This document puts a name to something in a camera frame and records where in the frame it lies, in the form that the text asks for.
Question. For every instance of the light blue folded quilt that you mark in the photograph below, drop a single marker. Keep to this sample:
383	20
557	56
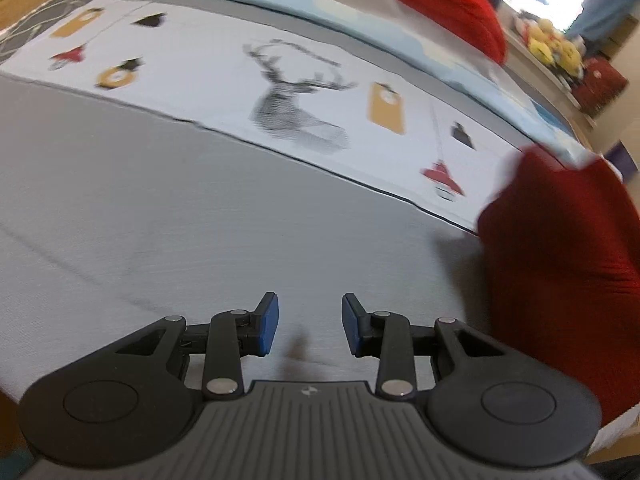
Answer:
350	15

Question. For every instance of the grey printed bed sheet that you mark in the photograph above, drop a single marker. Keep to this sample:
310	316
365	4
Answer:
150	200

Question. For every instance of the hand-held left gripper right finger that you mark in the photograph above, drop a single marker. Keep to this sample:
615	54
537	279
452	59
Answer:
350	325

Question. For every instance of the blue curtain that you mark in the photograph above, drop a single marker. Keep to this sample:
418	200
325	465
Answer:
610	10

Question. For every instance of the purple box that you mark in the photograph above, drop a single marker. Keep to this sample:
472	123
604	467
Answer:
627	160

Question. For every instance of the red bag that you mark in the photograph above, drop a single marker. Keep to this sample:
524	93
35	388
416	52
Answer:
600	85

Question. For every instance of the dark red sweater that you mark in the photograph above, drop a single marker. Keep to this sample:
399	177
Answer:
560	240

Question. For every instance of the yellow plush toys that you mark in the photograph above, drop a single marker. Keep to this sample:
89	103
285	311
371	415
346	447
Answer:
550	45

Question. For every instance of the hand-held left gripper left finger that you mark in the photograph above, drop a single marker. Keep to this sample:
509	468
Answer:
270	322

